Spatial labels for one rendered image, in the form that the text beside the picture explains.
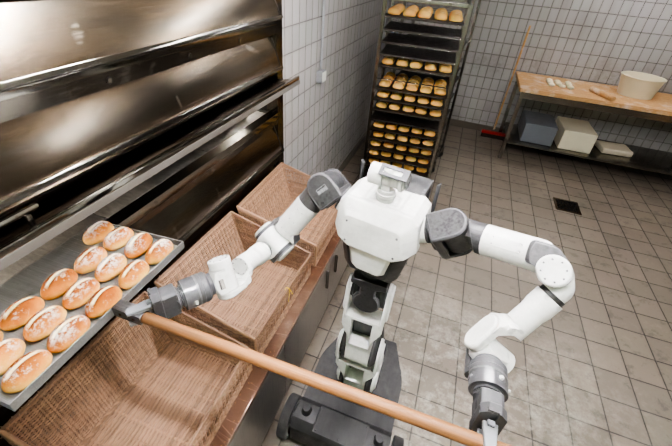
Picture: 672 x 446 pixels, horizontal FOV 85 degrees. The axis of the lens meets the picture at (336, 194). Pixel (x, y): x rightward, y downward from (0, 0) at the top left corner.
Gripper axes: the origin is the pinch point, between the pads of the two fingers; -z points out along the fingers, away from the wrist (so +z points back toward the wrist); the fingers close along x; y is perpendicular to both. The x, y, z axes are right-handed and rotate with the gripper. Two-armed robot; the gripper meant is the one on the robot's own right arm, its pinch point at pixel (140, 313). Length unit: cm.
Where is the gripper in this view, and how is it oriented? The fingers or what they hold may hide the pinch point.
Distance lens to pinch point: 113.6
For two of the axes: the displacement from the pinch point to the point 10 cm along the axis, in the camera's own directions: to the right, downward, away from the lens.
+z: 8.0, -2.8, 5.3
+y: 5.9, 4.8, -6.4
